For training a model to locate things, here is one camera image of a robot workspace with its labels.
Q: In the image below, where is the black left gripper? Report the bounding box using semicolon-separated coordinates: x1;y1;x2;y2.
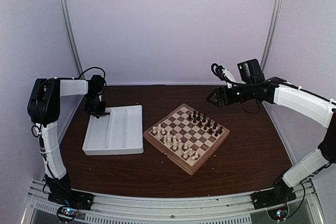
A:
84;94;106;116

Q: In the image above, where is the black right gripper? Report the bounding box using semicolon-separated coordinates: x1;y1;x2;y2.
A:
206;81;255;107

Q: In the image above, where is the wooden chess board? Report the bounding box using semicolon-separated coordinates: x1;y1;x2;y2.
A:
143;103;230;175

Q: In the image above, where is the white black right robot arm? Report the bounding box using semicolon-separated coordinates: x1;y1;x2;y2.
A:
207;59;335;204

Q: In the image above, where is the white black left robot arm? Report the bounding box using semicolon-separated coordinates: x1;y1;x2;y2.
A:
27;75;108;205

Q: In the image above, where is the pile of dark chess pieces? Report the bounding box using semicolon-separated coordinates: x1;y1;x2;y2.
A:
95;112;110;119

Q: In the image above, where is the white chess pieces group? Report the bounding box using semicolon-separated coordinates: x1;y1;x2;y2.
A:
149;121;203;167

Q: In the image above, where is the left controller board with LEDs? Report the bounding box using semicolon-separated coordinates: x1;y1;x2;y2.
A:
56;206;78;222

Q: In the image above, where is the controller board with leds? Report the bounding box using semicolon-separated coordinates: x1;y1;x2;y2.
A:
56;206;78;222
267;205;289;221

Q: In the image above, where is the right controller board with LEDs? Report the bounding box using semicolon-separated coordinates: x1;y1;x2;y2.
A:
267;205;289;221

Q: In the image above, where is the white plastic sorting tray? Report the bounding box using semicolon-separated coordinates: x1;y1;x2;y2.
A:
82;105;144;156

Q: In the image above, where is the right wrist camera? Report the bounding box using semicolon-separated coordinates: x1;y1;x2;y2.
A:
215;66;236;89

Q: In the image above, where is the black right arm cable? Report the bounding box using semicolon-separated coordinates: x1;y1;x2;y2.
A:
211;63;266;113

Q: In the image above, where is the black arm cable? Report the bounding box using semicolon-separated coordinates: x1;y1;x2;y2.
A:
211;63;266;113
77;67;107;88

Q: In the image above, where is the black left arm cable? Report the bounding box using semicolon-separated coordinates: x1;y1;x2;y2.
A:
77;67;107;88

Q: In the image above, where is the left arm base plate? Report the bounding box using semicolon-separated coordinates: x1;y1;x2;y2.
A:
48;190;94;210

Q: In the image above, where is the aluminium front frame rail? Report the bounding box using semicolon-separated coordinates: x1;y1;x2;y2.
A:
20;174;320;224

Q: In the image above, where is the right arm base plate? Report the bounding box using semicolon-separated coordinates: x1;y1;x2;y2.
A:
251;188;297;209

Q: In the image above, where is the aluminium right corner post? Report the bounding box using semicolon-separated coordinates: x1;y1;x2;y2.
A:
254;0;286;86

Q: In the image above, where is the aluminium corner post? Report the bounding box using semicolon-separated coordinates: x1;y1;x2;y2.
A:
54;0;87;88
254;0;286;86

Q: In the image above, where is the aluminium left corner post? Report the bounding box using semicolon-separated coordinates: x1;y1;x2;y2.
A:
54;0;87;88

